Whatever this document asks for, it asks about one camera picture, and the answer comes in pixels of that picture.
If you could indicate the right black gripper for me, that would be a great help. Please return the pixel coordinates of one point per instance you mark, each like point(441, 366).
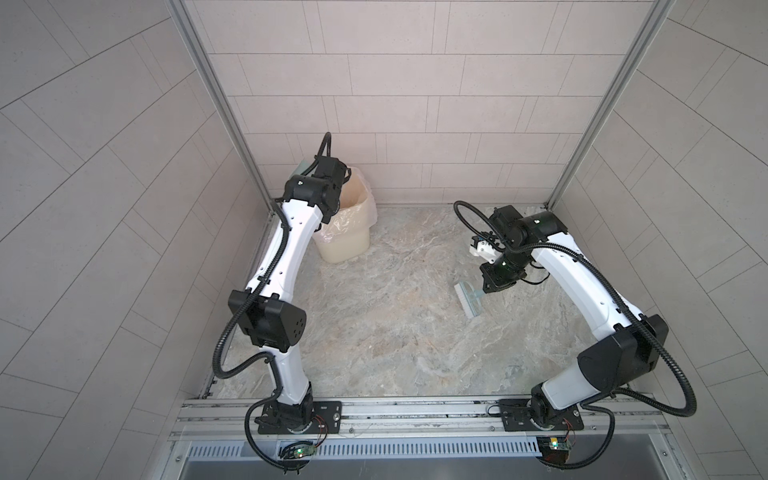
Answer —
point(491, 280)

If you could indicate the grey-green hand brush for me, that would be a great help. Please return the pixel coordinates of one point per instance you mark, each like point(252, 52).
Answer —
point(470, 299)

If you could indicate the beige trash bin with bag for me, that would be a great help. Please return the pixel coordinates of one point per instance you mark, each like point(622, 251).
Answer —
point(348, 233)

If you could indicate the grey-green plastic dustpan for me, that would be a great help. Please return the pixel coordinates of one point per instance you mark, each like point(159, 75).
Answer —
point(306, 167)

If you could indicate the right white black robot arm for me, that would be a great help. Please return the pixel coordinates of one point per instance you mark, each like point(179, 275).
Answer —
point(628, 343)

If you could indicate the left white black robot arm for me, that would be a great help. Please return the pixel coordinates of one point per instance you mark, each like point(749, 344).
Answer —
point(264, 310)

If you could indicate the right circuit board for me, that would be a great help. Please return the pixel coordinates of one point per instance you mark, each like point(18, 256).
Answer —
point(554, 449)

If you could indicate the circuit board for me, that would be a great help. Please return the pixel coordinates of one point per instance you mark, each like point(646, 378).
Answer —
point(554, 449)
point(298, 451)

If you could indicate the left circuit board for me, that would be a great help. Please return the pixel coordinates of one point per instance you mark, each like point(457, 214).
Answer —
point(298, 451)

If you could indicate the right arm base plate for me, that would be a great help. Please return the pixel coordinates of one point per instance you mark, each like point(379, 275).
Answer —
point(516, 415)

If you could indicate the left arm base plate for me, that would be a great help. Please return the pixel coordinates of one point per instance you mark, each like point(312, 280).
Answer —
point(324, 418)

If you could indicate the aluminium mounting rail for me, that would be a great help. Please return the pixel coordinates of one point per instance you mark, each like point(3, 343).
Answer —
point(387, 417)

